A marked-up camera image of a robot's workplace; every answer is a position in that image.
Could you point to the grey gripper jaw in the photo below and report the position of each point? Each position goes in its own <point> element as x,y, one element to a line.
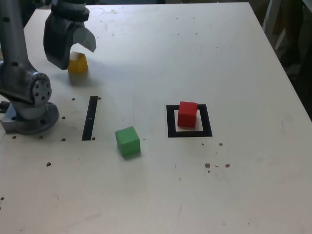
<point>57,41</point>
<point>84,36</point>

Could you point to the yellow cube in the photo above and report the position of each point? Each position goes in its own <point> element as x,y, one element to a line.
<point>78,65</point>

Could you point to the green cube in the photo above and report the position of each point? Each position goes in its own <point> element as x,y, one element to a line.
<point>128,142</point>

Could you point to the red cube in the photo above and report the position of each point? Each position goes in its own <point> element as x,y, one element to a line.
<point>187,117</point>

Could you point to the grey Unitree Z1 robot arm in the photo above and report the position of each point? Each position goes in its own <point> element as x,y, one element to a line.
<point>14,48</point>

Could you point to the black tape square outline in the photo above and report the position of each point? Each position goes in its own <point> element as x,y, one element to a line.
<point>170,124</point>

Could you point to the black tape strip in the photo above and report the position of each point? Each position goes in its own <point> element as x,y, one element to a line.
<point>89,117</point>

